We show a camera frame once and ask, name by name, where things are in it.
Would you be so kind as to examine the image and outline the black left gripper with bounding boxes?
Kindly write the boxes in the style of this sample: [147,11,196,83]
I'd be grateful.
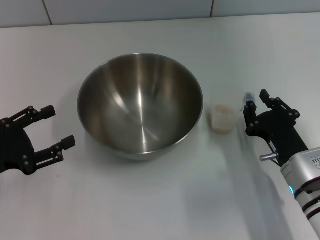
[0,104,77,176]

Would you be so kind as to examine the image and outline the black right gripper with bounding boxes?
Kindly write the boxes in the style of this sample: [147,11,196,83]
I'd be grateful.
[243,89,310,167]

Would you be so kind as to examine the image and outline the silver right wrist cable connector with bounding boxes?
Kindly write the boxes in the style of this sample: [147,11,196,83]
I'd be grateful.
[259,153,280,162]

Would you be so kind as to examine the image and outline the clear plastic measuring cup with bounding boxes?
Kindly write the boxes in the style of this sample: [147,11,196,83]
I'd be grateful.
[208,87,255,135]

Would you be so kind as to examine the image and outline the stainless steel mixing bowl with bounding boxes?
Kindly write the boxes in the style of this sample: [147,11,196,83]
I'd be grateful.
[76,52,204,161]

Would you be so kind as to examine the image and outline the white rice grains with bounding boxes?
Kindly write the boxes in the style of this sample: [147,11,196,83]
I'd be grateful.
[211,104,237,134]

